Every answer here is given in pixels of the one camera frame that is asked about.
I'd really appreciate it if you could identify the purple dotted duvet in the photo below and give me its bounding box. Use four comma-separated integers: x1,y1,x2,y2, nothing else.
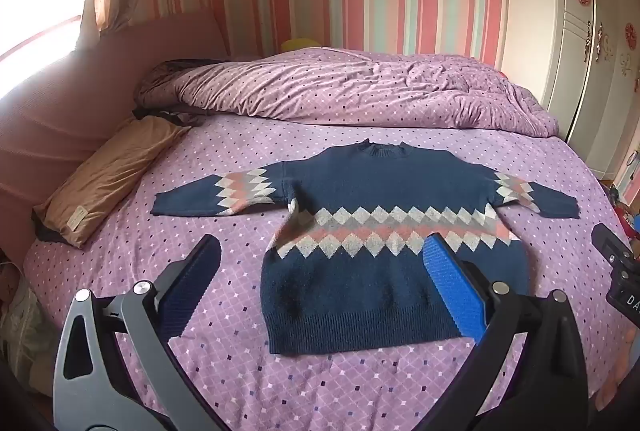
135,47,561,140

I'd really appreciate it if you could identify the pink padded headboard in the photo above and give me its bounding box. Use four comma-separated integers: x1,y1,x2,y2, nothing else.
0,8,232,262

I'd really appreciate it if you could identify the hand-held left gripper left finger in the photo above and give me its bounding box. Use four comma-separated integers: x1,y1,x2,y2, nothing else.
52,234,232,431

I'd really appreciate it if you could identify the colourful floor clutter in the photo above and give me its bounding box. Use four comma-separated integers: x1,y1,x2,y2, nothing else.
602,146,640,262

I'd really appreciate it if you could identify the white wardrobe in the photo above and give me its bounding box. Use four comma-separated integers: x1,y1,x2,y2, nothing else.
500,0,640,184

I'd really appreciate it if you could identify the navy argyle knit sweater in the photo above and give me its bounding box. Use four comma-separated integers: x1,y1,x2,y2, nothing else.
150,138,581,357

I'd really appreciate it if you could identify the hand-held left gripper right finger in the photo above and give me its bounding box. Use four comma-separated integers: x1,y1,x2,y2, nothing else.
421,233,591,431

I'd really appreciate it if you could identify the dark cloth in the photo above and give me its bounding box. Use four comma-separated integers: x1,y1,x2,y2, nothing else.
131,60,211,122

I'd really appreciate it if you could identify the pale bag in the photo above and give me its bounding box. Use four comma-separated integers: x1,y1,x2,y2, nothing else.
0,278,57,394

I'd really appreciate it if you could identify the yellow soft object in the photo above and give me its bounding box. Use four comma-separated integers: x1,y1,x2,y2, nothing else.
280,37,321,53

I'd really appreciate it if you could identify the tan pillow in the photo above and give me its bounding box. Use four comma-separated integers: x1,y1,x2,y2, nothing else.
32,116,193,248

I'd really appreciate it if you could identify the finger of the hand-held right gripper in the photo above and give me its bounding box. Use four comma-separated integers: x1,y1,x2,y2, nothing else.
591,223,633,268

